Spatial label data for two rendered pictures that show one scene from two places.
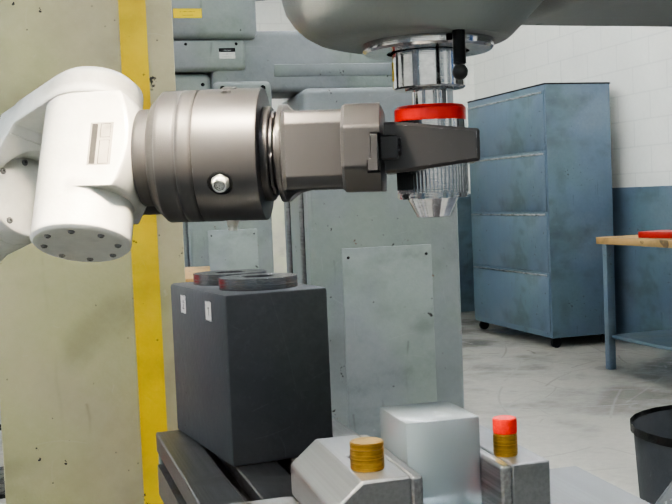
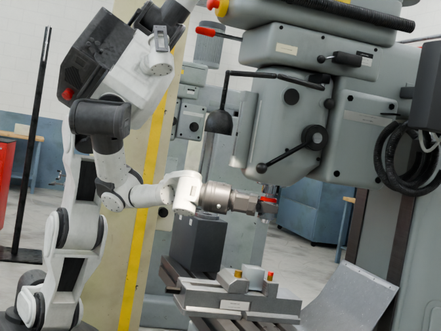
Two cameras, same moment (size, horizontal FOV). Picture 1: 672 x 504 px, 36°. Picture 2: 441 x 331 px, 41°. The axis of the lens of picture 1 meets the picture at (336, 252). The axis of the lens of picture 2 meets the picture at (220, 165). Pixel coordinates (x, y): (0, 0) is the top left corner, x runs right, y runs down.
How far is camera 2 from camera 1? 1.03 m
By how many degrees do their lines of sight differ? 1
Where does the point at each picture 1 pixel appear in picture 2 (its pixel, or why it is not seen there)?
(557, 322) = (315, 234)
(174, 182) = (208, 203)
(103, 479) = (111, 266)
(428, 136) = (267, 205)
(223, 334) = (195, 230)
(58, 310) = not seen: hidden behind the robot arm
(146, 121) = (204, 188)
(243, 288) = (203, 217)
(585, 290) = (333, 220)
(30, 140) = (172, 182)
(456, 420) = (260, 270)
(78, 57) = not seen: hidden behind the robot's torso
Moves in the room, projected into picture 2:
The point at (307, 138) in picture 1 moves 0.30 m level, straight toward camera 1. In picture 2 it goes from (240, 201) to (249, 217)
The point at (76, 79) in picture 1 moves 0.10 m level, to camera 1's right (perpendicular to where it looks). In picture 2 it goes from (189, 173) to (224, 179)
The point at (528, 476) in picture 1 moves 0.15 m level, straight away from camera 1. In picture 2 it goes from (273, 286) to (277, 275)
